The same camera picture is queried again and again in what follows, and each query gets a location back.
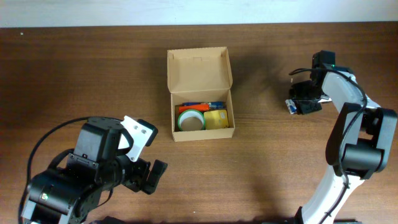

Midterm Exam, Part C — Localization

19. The yellow sticky note pad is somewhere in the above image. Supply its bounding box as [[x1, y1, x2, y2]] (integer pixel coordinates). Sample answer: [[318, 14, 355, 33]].
[[203, 110, 229, 130]]

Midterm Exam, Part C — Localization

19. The blue pen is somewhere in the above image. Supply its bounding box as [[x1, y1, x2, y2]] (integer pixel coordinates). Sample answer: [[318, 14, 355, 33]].
[[182, 102, 209, 106]]

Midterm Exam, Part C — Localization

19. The blue white marker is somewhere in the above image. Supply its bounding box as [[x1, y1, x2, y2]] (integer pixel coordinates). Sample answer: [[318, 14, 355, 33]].
[[208, 101, 225, 110]]

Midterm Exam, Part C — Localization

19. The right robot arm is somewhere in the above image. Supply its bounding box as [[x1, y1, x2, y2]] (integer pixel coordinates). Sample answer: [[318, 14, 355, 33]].
[[285, 50, 397, 223]]

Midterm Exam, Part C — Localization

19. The white blue eraser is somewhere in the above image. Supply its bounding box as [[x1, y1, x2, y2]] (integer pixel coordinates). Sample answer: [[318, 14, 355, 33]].
[[285, 99, 297, 114]]

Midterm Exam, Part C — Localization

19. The brown cardboard box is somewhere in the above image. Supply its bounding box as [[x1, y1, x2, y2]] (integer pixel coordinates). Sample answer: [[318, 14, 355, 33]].
[[167, 47, 235, 142]]

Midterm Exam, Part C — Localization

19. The green tape roll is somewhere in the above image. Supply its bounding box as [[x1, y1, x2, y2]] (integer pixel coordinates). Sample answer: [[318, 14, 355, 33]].
[[177, 110, 205, 131]]

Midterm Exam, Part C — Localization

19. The left black cable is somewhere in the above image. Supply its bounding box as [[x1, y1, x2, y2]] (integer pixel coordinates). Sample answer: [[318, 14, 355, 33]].
[[17, 116, 125, 224]]

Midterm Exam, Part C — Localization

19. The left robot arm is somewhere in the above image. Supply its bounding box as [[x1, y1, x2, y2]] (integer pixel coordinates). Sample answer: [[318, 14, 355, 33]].
[[17, 116, 168, 223]]

